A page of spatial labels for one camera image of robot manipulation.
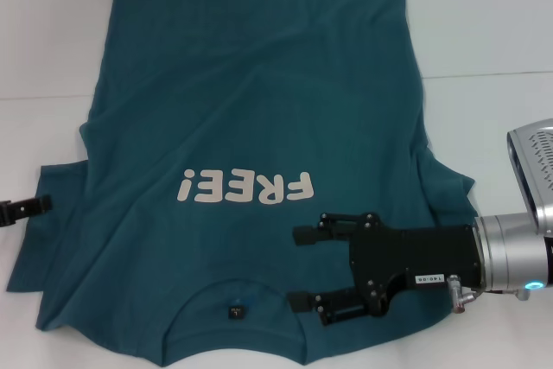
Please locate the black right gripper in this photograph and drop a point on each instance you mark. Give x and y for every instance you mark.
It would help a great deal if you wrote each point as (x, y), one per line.
(415, 252)

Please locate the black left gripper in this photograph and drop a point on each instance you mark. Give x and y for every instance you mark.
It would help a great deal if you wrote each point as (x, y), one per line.
(5, 214)

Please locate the teal t-shirt with FREE print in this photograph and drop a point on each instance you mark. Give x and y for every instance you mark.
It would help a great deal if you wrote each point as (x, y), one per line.
(242, 97)

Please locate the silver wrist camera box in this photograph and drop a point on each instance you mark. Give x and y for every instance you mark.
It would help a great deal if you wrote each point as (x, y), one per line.
(533, 161)

